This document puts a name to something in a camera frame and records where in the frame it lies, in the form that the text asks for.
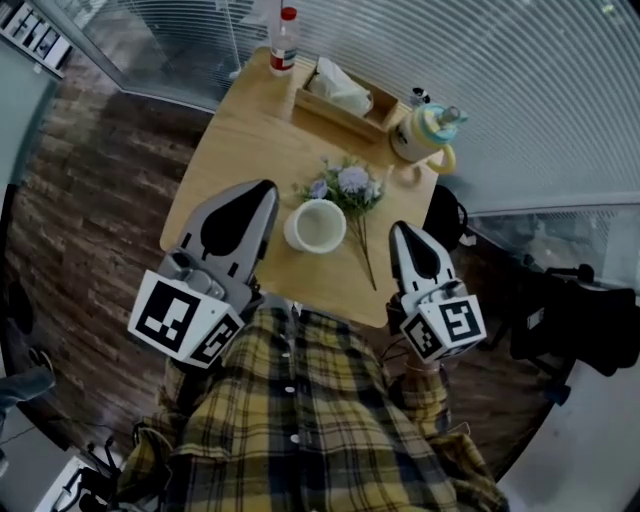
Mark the person's right forearm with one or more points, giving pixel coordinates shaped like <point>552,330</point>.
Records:
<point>422,364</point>

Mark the black chair base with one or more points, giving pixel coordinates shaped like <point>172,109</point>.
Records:
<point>95,480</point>

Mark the black office chair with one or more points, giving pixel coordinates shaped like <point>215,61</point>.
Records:
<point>590,320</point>

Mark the black white shelf unit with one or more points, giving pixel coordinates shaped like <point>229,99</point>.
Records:
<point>35,35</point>

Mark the blue flowers bunch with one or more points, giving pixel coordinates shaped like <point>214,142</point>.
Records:
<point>352,180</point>

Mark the yellow plaid shirt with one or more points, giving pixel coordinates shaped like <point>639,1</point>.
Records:
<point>310,440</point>

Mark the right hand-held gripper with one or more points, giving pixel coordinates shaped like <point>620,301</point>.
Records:
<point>450,325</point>

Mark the white vase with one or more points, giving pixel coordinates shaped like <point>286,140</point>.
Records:
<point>300,240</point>

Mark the clear bottle red cap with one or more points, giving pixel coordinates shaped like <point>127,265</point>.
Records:
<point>284,45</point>

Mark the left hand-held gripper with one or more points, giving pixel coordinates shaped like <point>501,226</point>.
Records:
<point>165,315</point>

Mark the white tissue pack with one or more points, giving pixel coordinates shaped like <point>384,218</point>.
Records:
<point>335,85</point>

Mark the cream jug teal lid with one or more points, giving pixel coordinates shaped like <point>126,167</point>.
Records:
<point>412,140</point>

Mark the small black white figurine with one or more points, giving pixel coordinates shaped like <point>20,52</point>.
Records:
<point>420,96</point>

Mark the wooden tray box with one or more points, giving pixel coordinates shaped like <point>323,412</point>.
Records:
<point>345,118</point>

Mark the wooden table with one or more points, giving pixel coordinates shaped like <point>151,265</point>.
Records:
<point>240,150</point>

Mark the black backpack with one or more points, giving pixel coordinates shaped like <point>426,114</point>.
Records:
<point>447,215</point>

